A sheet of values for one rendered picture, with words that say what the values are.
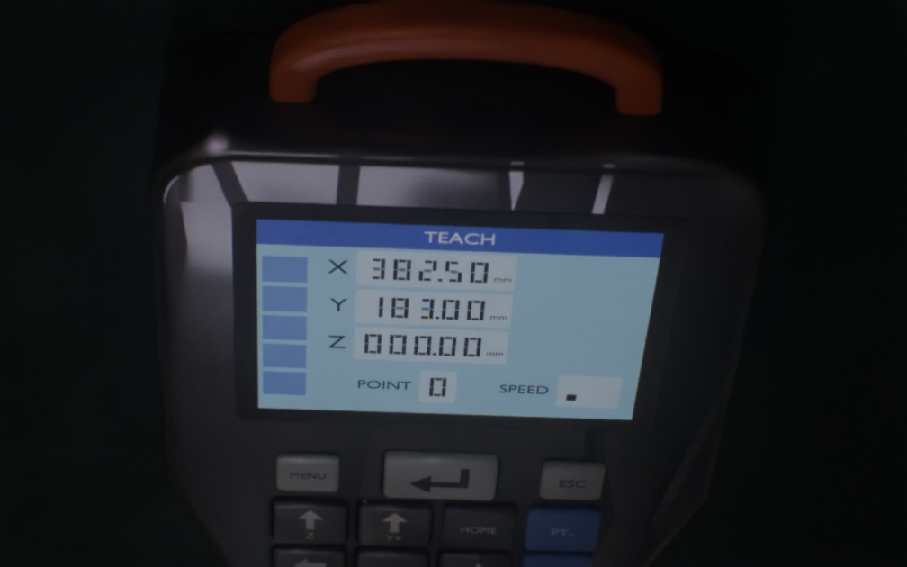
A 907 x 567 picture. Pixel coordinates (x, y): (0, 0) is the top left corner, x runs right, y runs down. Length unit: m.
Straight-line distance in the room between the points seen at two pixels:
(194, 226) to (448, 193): 0.04
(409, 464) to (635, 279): 0.05
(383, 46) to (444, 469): 0.08
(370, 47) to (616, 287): 0.05
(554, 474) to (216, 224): 0.08
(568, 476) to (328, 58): 0.09
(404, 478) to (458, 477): 0.01
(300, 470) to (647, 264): 0.07
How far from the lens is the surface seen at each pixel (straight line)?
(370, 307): 0.37
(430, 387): 0.38
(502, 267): 0.36
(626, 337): 0.37
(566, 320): 0.37
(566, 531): 0.41
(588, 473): 0.40
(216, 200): 0.35
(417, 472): 0.40
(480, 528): 0.41
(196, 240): 0.36
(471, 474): 0.40
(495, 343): 0.37
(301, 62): 0.34
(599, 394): 0.38
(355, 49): 0.34
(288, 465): 0.40
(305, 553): 0.42
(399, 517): 0.41
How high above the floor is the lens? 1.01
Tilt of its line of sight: 41 degrees down
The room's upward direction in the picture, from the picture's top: 180 degrees clockwise
